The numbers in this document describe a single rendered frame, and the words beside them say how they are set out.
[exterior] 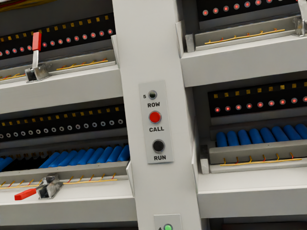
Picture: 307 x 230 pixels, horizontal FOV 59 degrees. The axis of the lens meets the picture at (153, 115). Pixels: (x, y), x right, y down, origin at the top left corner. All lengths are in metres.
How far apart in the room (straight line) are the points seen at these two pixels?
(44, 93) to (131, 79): 0.16
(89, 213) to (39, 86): 0.23
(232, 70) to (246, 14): 0.21
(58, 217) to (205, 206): 0.25
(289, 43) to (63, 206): 0.42
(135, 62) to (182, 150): 0.15
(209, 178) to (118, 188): 0.15
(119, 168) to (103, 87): 0.14
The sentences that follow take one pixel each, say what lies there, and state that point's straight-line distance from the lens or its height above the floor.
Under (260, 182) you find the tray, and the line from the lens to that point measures 0.43.
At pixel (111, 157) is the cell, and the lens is 0.53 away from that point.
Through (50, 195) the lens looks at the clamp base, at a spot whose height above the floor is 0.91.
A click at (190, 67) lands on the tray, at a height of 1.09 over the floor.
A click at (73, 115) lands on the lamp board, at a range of 0.63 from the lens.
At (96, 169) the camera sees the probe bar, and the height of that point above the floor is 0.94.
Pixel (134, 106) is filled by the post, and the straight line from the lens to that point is 0.42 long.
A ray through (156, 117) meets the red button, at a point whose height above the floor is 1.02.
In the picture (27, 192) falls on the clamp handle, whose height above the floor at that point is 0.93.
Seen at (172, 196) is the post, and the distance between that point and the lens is 0.42.
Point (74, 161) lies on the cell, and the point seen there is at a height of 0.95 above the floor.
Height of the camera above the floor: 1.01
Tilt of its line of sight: 2 degrees up
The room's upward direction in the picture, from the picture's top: 7 degrees counter-clockwise
